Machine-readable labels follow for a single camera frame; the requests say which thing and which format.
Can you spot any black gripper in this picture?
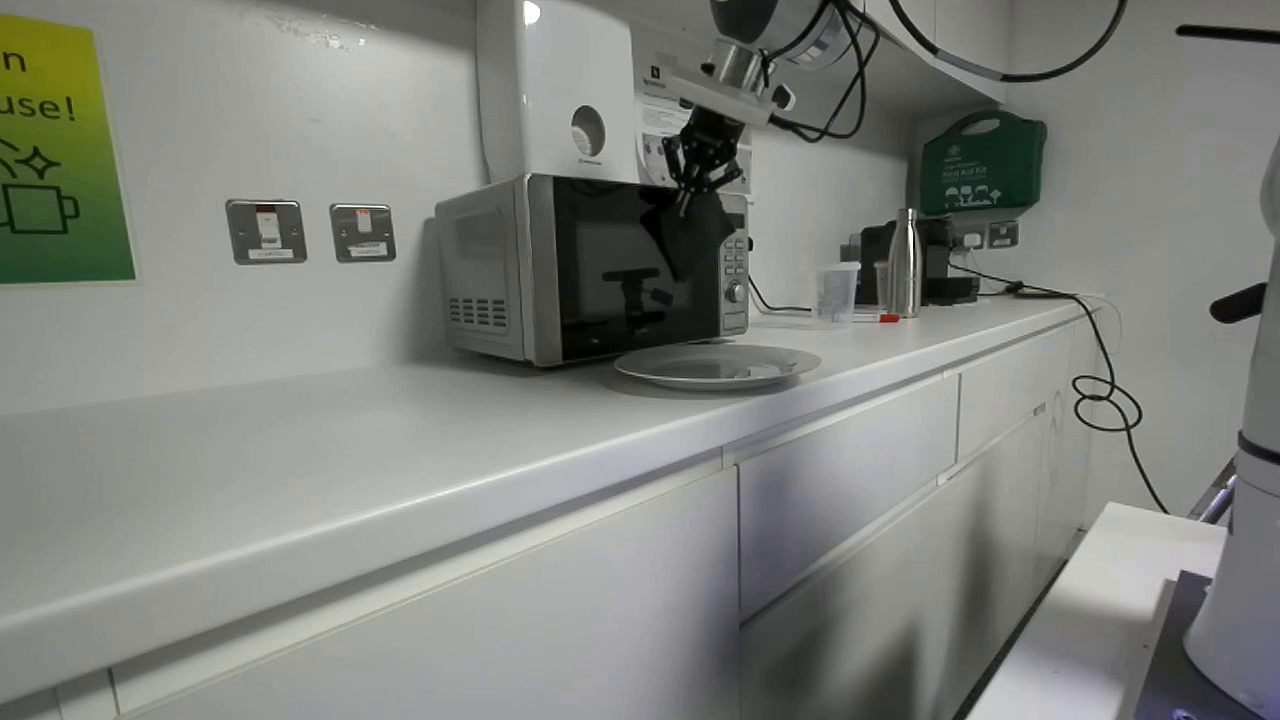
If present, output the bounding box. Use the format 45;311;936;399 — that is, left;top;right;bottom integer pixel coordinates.
659;103;751;225

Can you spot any dark green cloth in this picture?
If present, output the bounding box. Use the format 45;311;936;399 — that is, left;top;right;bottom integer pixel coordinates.
649;182;739;284

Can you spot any silver microwave oven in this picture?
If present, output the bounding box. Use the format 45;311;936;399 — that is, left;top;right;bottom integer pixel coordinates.
433;172;751;370

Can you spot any white cabinet door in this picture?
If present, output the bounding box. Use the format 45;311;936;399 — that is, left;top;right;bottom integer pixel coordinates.
111;464;744;720

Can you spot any clear plastic cup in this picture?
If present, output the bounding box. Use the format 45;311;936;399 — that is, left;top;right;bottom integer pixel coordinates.
817;258;863;324

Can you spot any grey round plate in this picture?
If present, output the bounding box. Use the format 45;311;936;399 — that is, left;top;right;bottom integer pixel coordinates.
611;336;826;396

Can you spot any white paper towel dispenser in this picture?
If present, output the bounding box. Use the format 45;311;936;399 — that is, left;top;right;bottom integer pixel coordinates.
474;0;646;187

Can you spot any black coffee machine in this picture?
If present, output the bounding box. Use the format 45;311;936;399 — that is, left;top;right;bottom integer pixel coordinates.
917;215;983;306

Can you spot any green first aid box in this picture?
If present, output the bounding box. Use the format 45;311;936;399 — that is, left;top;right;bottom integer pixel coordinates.
917;106;1053;215

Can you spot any white wide drawer front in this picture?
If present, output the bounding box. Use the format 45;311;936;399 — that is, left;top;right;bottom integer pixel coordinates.
736;370;961;621

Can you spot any white narrow drawer front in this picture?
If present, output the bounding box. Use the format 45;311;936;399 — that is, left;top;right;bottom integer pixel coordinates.
955;320;1090;464

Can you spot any white low drawer front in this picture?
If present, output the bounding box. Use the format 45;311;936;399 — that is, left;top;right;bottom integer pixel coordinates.
736;464;970;720

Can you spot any white robot mounting table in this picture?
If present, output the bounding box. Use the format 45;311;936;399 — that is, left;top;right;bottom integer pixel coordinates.
964;499;1234;720

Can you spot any green yellow poster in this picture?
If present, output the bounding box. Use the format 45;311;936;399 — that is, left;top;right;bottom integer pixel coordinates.
0;12;137;288

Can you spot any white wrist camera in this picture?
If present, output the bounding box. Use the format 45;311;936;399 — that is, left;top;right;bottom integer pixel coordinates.
635;44;806;132

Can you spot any black microwave power cable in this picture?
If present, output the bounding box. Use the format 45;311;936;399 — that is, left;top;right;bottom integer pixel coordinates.
744;270;821;320

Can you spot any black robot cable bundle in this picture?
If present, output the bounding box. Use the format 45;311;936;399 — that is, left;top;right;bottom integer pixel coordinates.
766;0;1134;144

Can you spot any silver wall switch plate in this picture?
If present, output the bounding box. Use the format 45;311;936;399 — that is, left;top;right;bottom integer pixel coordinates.
329;199;402;263
224;196;312;266

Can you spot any black dangling cable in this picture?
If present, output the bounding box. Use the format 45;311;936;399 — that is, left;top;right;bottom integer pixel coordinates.
983;263;1173;514

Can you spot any black handle bar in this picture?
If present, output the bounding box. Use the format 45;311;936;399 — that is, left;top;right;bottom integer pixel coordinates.
1209;279;1273;326

